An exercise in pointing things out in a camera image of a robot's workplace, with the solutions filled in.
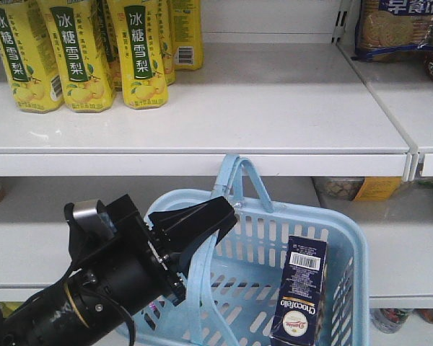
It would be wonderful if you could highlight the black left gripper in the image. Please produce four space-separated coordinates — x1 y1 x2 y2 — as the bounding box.
66 195 237 324

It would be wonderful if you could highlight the light blue plastic shopping basket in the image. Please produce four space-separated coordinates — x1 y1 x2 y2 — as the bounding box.
134 154 369 345

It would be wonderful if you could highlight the dark blue Chocofiello cookie box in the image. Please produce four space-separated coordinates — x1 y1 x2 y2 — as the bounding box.
269 236 328 345

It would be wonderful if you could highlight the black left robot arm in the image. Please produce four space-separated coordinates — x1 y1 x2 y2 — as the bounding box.
0 195 237 345

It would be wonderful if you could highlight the yellow cracker package below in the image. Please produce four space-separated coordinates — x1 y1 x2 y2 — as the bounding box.
312 177 408 201

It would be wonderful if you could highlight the white snack shelving unit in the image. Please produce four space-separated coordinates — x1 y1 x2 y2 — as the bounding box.
0 1 433 307

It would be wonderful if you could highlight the yellow pear drink bottle right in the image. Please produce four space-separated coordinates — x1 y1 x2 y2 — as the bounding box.
108 1 168 110

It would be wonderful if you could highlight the yellow pear drink bottle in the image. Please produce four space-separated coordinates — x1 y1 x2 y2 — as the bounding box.
108 1 168 110
169 0 204 71
38 1 115 112
0 1 64 113

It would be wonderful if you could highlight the yellow pear drink bottle back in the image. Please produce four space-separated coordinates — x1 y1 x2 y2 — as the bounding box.
169 0 204 71

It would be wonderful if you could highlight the yellow pear drink bottle middle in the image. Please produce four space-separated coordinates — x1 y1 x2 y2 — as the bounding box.
38 1 115 112

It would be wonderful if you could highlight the yellow pear drink bottle left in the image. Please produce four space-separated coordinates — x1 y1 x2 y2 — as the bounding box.
0 1 64 113

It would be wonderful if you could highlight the blue breakfast biscuit pack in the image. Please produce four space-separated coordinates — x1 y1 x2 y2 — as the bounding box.
354 0 433 62

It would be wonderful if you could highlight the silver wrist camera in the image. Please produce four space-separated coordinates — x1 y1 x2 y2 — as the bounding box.
64 200 116 241

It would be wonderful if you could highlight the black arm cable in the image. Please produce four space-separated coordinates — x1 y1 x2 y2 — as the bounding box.
68 273 138 346

